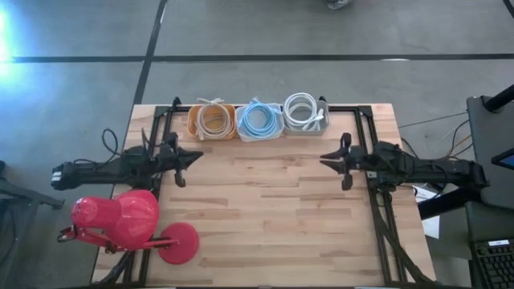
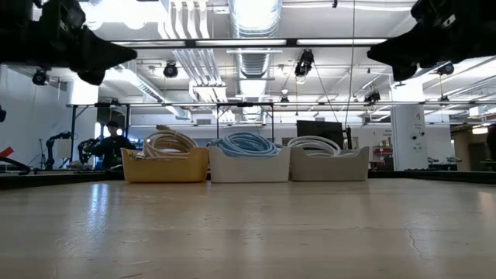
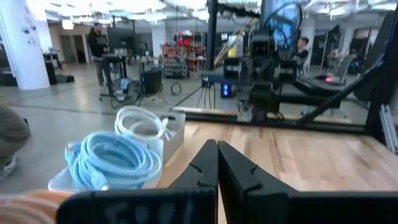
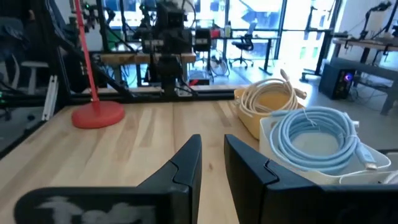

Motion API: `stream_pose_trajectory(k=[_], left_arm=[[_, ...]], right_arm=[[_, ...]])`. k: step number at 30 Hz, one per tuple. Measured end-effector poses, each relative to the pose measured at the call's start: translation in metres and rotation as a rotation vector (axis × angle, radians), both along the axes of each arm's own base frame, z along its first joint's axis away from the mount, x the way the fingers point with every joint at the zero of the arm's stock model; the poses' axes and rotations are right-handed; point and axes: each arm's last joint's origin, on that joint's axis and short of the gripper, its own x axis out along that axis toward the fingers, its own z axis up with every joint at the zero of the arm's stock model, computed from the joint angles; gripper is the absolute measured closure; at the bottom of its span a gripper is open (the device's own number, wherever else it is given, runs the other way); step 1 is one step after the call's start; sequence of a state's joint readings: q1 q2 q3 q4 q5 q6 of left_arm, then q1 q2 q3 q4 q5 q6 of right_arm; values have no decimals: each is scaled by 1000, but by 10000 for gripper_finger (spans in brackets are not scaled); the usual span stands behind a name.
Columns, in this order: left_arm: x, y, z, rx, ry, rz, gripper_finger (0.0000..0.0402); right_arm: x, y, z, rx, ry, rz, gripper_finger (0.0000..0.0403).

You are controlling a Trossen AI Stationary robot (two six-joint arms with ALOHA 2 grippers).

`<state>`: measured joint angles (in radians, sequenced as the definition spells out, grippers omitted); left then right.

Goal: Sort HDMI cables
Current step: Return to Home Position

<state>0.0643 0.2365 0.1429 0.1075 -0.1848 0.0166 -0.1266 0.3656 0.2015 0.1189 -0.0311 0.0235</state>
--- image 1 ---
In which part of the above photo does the black aluminium table frame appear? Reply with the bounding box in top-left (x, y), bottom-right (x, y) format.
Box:
top-left (120, 97), bottom-right (443, 288)

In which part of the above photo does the red desk lamp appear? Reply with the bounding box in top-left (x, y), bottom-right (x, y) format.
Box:
top-left (56, 189), bottom-right (201, 266)

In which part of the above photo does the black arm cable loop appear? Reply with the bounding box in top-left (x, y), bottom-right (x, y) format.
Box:
top-left (100, 128), bottom-right (122, 161)

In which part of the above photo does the orange plastic bin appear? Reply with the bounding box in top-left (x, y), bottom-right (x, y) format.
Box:
top-left (186, 103), bottom-right (237, 141)

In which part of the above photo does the black monitor pole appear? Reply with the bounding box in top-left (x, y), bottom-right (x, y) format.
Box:
top-left (483, 83), bottom-right (514, 114)

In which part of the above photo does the grey plastic bin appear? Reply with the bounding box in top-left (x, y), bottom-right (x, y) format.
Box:
top-left (282, 100), bottom-right (331, 136)

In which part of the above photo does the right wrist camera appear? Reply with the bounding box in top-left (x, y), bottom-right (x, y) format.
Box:
top-left (352, 147), bottom-right (369, 170)

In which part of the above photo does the dark computer desk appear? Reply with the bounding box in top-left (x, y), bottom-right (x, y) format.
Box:
top-left (464, 95), bottom-right (514, 289)

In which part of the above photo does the black computer keyboard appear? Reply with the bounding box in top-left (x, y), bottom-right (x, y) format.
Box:
top-left (471, 238), bottom-right (514, 289)

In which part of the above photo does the white paper sheet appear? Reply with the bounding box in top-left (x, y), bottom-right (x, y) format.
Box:
top-left (412, 184), bottom-right (442, 240)

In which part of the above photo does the monitor with blue display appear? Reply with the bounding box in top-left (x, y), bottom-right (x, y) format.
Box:
top-left (491, 147), bottom-right (514, 171)

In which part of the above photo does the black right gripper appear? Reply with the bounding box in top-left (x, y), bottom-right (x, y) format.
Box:
top-left (319, 132), bottom-right (371, 192)

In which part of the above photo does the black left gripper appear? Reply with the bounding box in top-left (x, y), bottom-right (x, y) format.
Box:
top-left (154, 132), bottom-right (205, 189)

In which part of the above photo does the black tripod stand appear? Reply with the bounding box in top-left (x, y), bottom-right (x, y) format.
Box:
top-left (0, 160), bottom-right (65, 289)

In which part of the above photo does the white HDMI cable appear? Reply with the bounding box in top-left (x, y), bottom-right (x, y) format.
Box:
top-left (283, 92), bottom-right (319, 127)
top-left (283, 96), bottom-right (318, 128)
top-left (300, 107), bottom-right (325, 132)

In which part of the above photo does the white plastic bin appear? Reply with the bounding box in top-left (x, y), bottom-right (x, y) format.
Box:
top-left (235, 102), bottom-right (285, 144)

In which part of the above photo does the beige HDMI cable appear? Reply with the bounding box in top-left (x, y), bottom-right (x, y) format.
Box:
top-left (194, 97), bottom-right (235, 140)

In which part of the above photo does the thin black floor cable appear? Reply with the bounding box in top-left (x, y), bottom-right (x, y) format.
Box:
top-left (398, 111), bottom-right (470, 129)

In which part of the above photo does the light blue HDMI cable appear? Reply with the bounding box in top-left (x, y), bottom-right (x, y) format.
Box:
top-left (239, 97), bottom-right (279, 138)
top-left (239, 102), bottom-right (278, 138)
top-left (240, 103), bottom-right (279, 138)

